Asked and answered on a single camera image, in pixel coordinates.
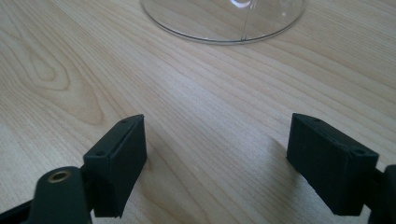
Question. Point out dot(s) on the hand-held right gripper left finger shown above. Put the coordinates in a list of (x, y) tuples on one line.
[(120, 174)]

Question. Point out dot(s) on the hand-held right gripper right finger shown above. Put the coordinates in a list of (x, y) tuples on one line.
[(330, 168)]

